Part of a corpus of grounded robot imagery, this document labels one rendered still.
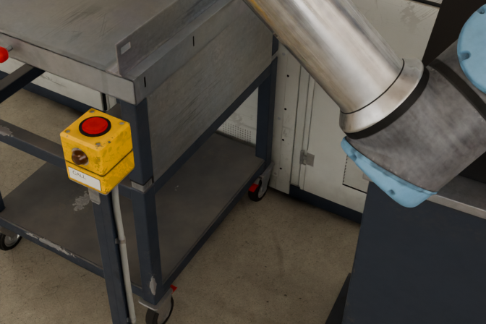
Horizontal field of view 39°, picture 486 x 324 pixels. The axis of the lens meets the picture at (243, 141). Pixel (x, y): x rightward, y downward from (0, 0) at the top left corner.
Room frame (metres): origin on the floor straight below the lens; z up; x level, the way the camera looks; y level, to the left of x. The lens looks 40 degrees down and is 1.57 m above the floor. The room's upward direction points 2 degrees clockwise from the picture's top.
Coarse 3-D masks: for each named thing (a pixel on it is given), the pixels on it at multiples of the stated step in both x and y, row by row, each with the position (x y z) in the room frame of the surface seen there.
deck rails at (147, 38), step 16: (176, 0) 1.21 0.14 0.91; (192, 0) 1.26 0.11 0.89; (208, 0) 1.32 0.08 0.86; (160, 16) 1.16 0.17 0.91; (176, 16) 1.21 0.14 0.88; (192, 16) 1.26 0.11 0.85; (144, 32) 1.12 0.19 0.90; (160, 32) 1.16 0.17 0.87; (176, 32) 1.20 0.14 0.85; (128, 48) 1.07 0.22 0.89; (144, 48) 1.11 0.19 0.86; (112, 64) 1.08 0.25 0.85; (128, 64) 1.07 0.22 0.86
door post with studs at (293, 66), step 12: (288, 60) 1.62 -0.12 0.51; (288, 72) 1.62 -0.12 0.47; (288, 84) 1.62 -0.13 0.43; (288, 96) 1.62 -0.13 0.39; (288, 108) 1.62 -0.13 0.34; (288, 120) 1.62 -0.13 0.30; (288, 132) 1.62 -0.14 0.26; (288, 144) 1.61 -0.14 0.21; (288, 156) 1.61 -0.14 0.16; (288, 168) 1.61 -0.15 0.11; (276, 180) 1.63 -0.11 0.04; (288, 180) 1.61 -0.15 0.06
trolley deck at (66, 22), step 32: (0, 0) 1.32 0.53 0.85; (32, 0) 1.32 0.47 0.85; (64, 0) 1.33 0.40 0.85; (96, 0) 1.33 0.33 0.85; (128, 0) 1.33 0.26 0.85; (160, 0) 1.34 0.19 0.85; (224, 0) 1.35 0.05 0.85; (0, 32) 1.19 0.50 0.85; (32, 32) 1.19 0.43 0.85; (64, 32) 1.19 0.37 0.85; (96, 32) 1.20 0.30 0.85; (128, 32) 1.20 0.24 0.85; (192, 32) 1.20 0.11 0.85; (32, 64) 1.15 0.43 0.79; (64, 64) 1.11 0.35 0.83; (96, 64) 1.08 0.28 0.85; (160, 64) 1.10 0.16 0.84; (128, 96) 1.03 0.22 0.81
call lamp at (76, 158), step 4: (72, 148) 0.80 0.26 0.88; (76, 148) 0.79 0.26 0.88; (80, 148) 0.79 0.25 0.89; (72, 152) 0.79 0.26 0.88; (76, 152) 0.79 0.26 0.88; (80, 152) 0.78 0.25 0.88; (84, 152) 0.78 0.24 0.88; (72, 156) 0.78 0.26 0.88; (76, 156) 0.78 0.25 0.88; (80, 156) 0.78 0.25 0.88; (84, 156) 0.78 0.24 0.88; (72, 160) 0.78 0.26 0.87; (76, 160) 0.78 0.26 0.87; (80, 160) 0.78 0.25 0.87; (84, 160) 0.78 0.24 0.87; (88, 160) 0.78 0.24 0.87; (80, 164) 0.78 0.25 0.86; (84, 164) 0.78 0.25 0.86
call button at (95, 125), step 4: (88, 120) 0.83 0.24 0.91; (92, 120) 0.83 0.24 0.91; (96, 120) 0.84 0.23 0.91; (100, 120) 0.84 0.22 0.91; (104, 120) 0.84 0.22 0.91; (84, 124) 0.82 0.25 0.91; (88, 124) 0.82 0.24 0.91; (92, 124) 0.82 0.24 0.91; (96, 124) 0.82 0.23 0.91; (100, 124) 0.82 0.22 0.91; (104, 124) 0.82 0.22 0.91; (84, 128) 0.82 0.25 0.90; (88, 128) 0.81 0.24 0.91; (92, 128) 0.82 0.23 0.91; (96, 128) 0.82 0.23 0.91; (100, 128) 0.82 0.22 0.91; (104, 128) 0.82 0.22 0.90; (88, 132) 0.81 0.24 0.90; (92, 132) 0.81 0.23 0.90; (96, 132) 0.81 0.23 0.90; (100, 132) 0.81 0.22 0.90
